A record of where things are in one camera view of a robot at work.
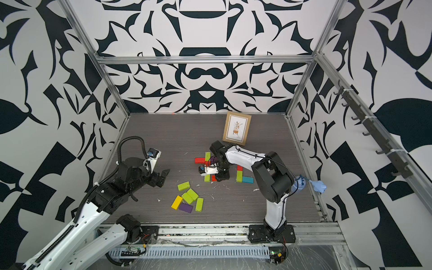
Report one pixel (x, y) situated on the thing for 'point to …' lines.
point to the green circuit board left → (133, 251)
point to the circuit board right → (277, 254)
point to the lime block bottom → (207, 178)
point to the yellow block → (176, 202)
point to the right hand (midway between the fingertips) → (218, 171)
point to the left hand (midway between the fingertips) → (156, 162)
